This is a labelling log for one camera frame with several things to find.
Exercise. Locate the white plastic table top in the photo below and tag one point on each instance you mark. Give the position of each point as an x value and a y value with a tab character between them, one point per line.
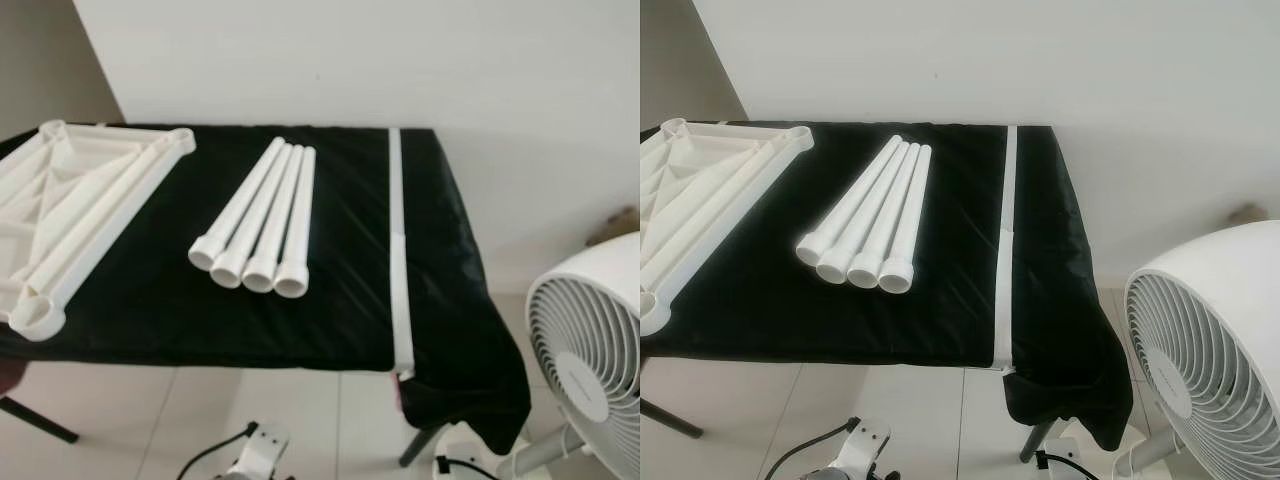
110	225
720	230

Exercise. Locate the white plastic table leg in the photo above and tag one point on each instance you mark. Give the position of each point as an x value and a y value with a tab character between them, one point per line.
910	205
872	205
890	205
239	210
258	210
853	205
300	210
279	210

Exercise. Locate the black table cloth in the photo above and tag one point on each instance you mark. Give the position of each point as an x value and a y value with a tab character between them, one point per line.
150	300
800	320

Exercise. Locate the black metal table leg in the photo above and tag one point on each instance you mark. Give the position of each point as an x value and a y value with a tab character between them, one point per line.
1037	442
40	422
420	447
672	418

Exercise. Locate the white fabric strip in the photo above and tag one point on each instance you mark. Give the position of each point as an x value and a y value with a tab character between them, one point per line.
1006	250
398	250

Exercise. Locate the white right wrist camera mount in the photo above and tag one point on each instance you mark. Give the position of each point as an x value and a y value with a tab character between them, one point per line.
1070	472
475	473

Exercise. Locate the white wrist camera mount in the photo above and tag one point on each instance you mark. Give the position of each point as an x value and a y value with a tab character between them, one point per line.
865	450
1070	472
265	455
475	473

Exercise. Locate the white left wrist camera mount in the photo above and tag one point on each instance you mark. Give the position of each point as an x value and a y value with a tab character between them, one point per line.
265	455
865	450

